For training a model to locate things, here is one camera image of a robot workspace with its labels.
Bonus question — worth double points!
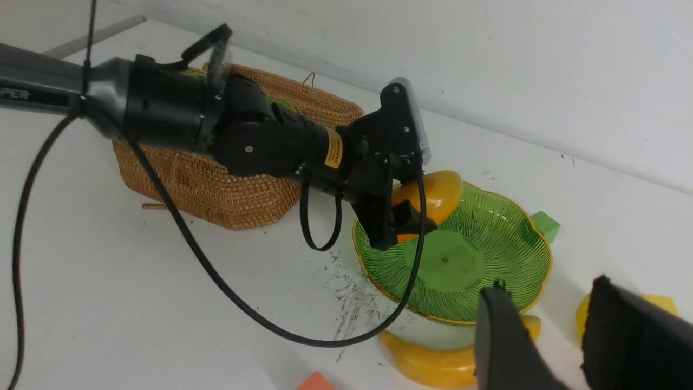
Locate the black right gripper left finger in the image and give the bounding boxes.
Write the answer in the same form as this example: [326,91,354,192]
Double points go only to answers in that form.
[474,281,567,389]

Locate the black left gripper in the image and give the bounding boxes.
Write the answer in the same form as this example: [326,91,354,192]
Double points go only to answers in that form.
[336,122,438,250]

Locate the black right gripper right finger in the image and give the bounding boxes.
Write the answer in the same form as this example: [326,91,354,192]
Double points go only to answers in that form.
[581,276,692,389]

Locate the yellow banana toy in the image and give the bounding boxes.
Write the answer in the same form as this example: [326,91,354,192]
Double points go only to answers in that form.
[378,315,542,389]

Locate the yellow lemon toy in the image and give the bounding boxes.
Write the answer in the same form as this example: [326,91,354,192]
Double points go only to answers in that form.
[575,293,591,342]

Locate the orange mango toy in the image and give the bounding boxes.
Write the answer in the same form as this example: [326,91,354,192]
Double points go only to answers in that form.
[391,170,463,244]

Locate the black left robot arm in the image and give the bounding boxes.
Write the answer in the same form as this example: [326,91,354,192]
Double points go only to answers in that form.
[1,43,437,250]

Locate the yellow foam cube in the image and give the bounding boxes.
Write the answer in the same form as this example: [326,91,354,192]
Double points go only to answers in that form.
[641,294,679,317]

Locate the green leaf-shaped glass plate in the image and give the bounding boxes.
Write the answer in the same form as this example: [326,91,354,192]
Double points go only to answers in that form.
[352,181,553,326]

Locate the green foam cube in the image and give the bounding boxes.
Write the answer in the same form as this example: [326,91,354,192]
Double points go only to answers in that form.
[531,211,561,245]

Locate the orange foam cube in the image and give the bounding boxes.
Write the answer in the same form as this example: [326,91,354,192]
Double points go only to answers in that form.
[295,371,336,390]

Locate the woven rattan basket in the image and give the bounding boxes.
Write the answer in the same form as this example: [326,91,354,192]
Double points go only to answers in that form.
[141,64,363,231]

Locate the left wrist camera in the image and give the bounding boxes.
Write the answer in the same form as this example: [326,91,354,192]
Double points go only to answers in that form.
[379,77,432,165]

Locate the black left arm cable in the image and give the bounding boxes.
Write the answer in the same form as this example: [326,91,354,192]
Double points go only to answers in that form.
[5,0,428,390]

